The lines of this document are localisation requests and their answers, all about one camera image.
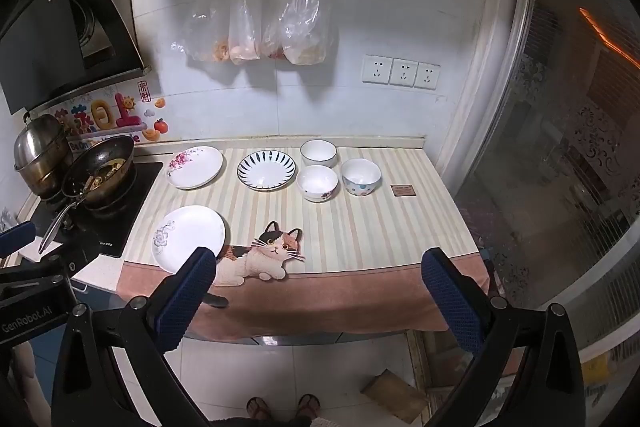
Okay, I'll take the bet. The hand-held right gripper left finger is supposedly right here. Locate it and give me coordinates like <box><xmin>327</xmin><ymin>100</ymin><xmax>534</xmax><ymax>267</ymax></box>
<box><xmin>50</xmin><ymin>247</ymin><xmax>217</xmax><ymax>427</ymax></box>

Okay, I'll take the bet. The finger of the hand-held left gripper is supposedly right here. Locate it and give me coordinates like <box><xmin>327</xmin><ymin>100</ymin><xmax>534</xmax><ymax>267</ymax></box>
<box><xmin>0</xmin><ymin>221</ymin><xmax>38</xmax><ymax>258</ymax></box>

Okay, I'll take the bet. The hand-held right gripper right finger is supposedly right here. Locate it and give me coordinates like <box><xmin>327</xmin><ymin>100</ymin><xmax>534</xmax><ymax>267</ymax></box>
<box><xmin>421</xmin><ymin>248</ymin><xmax>586</xmax><ymax>427</ymax></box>

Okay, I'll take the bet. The white plate with pink flowers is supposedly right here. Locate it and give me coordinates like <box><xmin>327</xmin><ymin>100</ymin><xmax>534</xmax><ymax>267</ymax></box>
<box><xmin>166</xmin><ymin>146</ymin><xmax>224</xmax><ymax>190</ymax></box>

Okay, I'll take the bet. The bowl with blue leaf pattern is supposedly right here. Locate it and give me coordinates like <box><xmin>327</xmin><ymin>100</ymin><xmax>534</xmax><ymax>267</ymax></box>
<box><xmin>237</xmin><ymin>148</ymin><xmax>297</xmax><ymax>192</ymax></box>

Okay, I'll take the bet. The white bowl with dark rim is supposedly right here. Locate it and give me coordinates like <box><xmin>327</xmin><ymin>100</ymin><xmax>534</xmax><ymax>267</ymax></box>
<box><xmin>300</xmin><ymin>139</ymin><xmax>338</xmax><ymax>168</ymax></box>

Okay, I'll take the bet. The person's left forearm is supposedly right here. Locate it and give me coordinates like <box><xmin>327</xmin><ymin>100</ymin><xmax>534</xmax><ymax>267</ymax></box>
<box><xmin>0</xmin><ymin>342</ymin><xmax>40</xmax><ymax>427</ymax></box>

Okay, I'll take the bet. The white plate with grey flower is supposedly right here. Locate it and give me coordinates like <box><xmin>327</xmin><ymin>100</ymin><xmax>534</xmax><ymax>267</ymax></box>
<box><xmin>152</xmin><ymin>205</ymin><xmax>228</xmax><ymax>274</ymax></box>

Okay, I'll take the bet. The stainless steel pot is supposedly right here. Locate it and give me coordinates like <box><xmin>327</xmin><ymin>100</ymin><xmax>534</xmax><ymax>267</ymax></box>
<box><xmin>13</xmin><ymin>112</ymin><xmax>73</xmax><ymax>198</ymax></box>

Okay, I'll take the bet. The black induction cooktop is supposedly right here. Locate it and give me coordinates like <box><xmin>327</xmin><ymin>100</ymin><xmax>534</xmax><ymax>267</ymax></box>
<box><xmin>30</xmin><ymin>162</ymin><xmax>165</xmax><ymax>258</ymax></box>

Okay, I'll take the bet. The striped cat-printed cloth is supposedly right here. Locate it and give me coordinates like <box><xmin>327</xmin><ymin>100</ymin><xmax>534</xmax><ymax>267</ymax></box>
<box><xmin>116</xmin><ymin>148</ymin><xmax>492</xmax><ymax>340</ymax></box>

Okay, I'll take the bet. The wooden board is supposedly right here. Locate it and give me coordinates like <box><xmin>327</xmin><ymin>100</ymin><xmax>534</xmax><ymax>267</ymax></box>
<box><xmin>360</xmin><ymin>369</ymin><xmax>429</xmax><ymax>425</ymax></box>

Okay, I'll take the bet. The person's left foot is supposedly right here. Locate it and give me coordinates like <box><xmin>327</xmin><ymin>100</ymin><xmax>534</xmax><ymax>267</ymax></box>
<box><xmin>247</xmin><ymin>397</ymin><xmax>273</xmax><ymax>420</ymax></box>

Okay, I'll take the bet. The person's foot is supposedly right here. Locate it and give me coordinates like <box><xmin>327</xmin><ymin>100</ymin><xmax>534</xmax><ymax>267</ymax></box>
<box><xmin>247</xmin><ymin>397</ymin><xmax>273</xmax><ymax>420</ymax></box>
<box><xmin>296</xmin><ymin>394</ymin><xmax>321</xmax><ymax>419</ymax></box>

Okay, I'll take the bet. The white bowl with dotted print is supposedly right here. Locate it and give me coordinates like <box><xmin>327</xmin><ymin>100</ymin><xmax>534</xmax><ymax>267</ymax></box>
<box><xmin>341</xmin><ymin>158</ymin><xmax>382</xmax><ymax>198</ymax></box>

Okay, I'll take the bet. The person's right foot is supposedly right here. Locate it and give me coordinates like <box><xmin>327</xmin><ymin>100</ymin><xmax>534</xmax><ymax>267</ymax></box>
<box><xmin>296</xmin><ymin>394</ymin><xmax>321</xmax><ymax>419</ymax></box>

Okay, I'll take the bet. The white bowl with floral print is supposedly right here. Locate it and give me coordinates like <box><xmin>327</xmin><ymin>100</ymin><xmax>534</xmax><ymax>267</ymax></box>
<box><xmin>296</xmin><ymin>165</ymin><xmax>339</xmax><ymax>202</ymax></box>

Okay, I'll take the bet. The glass sliding door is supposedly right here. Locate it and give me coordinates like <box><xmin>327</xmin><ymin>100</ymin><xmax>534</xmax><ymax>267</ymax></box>
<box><xmin>452</xmin><ymin>0</ymin><xmax>640</xmax><ymax>410</ymax></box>

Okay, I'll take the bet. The black range hood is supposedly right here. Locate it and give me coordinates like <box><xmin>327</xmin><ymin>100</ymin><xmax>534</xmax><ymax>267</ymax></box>
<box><xmin>0</xmin><ymin>0</ymin><xmax>152</xmax><ymax>115</ymax></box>

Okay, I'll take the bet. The clear plastic bag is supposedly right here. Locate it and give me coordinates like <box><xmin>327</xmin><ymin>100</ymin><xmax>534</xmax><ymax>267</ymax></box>
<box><xmin>260</xmin><ymin>0</ymin><xmax>291</xmax><ymax>60</ymax></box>
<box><xmin>170</xmin><ymin>0</ymin><xmax>236</xmax><ymax>62</ymax></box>
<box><xmin>227</xmin><ymin>0</ymin><xmax>263</xmax><ymax>66</ymax></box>
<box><xmin>279</xmin><ymin>0</ymin><xmax>334</xmax><ymax>66</ymax></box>

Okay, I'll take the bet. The dark wok with handle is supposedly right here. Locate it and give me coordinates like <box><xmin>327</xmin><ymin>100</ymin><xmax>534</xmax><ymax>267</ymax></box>
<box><xmin>39</xmin><ymin>134</ymin><xmax>137</xmax><ymax>254</ymax></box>

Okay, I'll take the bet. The colourful wall sticker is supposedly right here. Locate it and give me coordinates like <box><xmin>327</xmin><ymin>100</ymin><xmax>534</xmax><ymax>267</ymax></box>
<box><xmin>54</xmin><ymin>79</ymin><xmax>168</xmax><ymax>154</ymax></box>

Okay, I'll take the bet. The white wall socket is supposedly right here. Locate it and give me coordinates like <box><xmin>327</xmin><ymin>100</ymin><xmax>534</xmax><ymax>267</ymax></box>
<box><xmin>363</xmin><ymin>55</ymin><xmax>393</xmax><ymax>85</ymax></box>
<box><xmin>390</xmin><ymin>58</ymin><xmax>419</xmax><ymax>88</ymax></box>
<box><xmin>414</xmin><ymin>62</ymin><xmax>442</xmax><ymax>90</ymax></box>

